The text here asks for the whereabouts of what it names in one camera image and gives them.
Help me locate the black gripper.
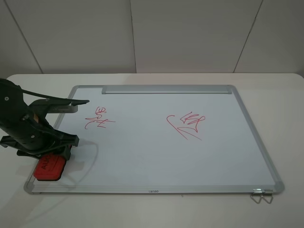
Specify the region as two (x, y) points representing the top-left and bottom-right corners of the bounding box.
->
(0, 112), (79, 160)

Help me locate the red whiteboard eraser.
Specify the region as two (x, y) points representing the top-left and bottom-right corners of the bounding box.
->
(33, 148), (68, 181)

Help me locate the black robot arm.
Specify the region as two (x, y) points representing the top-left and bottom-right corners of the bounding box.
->
(0, 79), (83, 161)

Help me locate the white aluminium-framed whiteboard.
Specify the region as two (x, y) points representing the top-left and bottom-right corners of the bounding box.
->
(24, 85), (285, 194)

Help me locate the grey marker tray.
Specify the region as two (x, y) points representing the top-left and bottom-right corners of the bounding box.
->
(102, 85), (233, 95)

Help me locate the left metal binder clip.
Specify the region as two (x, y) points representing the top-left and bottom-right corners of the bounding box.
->
(250, 189), (263, 204)

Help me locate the metal binder clip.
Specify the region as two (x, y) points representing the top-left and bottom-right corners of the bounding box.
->
(261, 189), (274, 204)
(250, 189), (263, 204)

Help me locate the right metal binder clip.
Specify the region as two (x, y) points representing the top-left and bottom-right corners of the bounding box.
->
(261, 189), (274, 204)

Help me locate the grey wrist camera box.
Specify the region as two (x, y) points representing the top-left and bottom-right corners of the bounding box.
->
(29, 99), (89, 114)

